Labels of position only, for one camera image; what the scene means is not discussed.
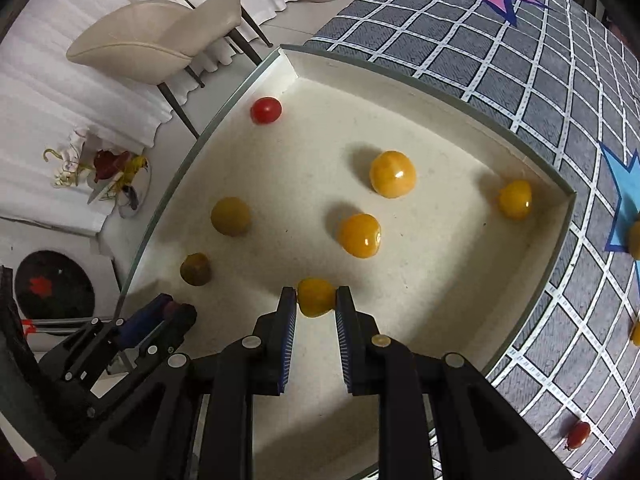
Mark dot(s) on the green-yellow tomato in tray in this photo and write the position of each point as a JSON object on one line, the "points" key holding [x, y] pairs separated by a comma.
{"points": [[230, 216]]}

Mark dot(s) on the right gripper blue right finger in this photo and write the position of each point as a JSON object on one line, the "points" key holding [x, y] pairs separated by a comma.
{"points": [[479, 435]]}

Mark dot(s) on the yellow tomato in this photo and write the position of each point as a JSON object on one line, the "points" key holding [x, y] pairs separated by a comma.
{"points": [[515, 200], [360, 235]]}

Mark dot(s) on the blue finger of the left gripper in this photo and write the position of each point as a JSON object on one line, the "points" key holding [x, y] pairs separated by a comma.
{"points": [[143, 322], [169, 335]]}

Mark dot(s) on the white shallow tray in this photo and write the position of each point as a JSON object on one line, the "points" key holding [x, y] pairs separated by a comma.
{"points": [[324, 171]]}

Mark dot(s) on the large yellow tomato tray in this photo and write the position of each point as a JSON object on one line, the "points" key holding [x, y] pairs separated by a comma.
{"points": [[392, 174]]}

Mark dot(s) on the longan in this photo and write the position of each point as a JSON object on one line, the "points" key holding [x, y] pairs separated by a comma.
{"points": [[195, 269]]}

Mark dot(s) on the red tomato in tray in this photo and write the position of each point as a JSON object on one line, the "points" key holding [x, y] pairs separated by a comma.
{"points": [[266, 110]]}

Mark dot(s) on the grey checked star tablecloth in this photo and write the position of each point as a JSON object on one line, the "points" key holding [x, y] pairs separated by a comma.
{"points": [[569, 89]]}

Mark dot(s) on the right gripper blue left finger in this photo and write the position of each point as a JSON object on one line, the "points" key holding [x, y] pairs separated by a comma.
{"points": [[202, 423]]}

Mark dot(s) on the yellow tomato in tray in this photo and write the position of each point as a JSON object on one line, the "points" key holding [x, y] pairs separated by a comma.
{"points": [[515, 200]]}

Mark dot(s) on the beige dining chair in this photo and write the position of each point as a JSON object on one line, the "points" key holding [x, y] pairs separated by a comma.
{"points": [[150, 41]]}

